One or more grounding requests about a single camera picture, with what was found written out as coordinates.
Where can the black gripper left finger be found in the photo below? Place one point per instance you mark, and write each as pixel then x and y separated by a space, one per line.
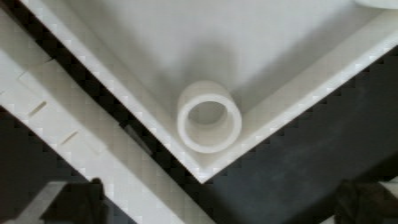
pixel 68 204

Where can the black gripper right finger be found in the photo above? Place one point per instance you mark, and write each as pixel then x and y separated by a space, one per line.
pixel 366 204

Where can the white square tabletop tray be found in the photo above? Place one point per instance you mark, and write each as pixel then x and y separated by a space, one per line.
pixel 278 48

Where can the white U-shaped obstacle fence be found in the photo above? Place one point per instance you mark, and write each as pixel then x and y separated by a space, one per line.
pixel 55 109

